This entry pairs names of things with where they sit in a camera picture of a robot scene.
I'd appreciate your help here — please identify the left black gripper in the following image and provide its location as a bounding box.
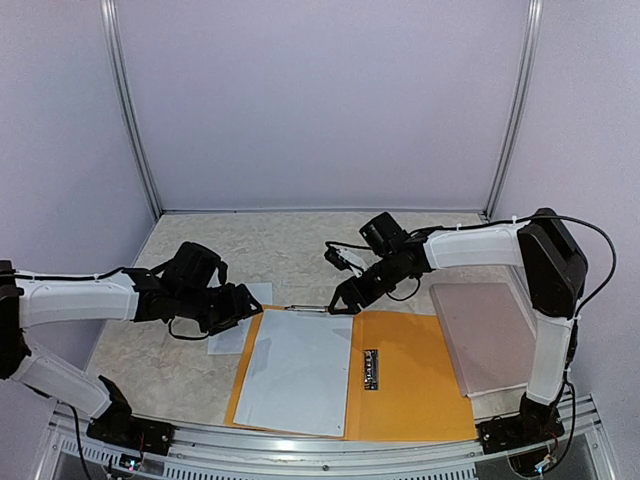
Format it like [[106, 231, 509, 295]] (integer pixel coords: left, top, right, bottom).
[[177, 282, 263, 336]]

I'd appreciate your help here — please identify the right aluminium frame post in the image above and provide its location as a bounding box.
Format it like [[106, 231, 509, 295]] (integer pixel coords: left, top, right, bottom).
[[483, 0, 544, 220]]

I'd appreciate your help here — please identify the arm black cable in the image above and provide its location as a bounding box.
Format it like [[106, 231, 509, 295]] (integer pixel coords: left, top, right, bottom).
[[9, 267, 126, 480], [429, 214, 616, 451]]

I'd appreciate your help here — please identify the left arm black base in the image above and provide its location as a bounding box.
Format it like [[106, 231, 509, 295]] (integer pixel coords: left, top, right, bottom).
[[86, 375, 175, 456]]

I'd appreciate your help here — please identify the aluminium frame post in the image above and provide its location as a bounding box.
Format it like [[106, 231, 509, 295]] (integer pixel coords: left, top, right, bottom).
[[100, 0, 164, 221], [483, 0, 544, 220]]

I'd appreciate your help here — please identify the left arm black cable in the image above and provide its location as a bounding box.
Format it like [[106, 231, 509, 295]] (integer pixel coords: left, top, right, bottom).
[[9, 267, 126, 480]]

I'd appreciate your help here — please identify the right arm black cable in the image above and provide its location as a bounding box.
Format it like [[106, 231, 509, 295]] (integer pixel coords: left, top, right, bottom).
[[429, 214, 616, 451]]

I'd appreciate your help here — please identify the orange folder spine clip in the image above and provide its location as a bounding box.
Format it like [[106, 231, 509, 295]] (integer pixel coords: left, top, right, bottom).
[[363, 349, 379, 391]]

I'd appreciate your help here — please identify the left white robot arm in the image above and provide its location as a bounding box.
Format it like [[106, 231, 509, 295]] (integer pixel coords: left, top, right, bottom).
[[1, 242, 262, 445]]

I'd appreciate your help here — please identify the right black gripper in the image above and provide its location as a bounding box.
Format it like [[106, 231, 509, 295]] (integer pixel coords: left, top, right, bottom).
[[329, 251, 412, 313]]

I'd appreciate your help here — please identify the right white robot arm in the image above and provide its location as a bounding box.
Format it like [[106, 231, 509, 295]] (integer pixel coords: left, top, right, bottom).
[[327, 208, 588, 444]]

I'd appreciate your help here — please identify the orange folder top clip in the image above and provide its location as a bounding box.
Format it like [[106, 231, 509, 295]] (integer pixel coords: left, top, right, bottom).
[[284, 304, 328, 314]]

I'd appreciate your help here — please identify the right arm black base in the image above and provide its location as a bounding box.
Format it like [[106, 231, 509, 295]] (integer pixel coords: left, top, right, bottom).
[[476, 394, 565, 454]]

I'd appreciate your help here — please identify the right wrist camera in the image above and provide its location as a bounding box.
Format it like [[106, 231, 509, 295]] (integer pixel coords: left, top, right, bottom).
[[324, 246, 368, 277]]

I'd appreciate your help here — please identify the front aluminium rail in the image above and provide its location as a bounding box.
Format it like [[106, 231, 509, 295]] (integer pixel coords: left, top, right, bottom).
[[47, 394, 614, 480]]

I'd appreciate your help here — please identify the left aluminium frame post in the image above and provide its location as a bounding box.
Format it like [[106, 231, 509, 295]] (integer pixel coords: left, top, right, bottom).
[[100, 0, 164, 221]]

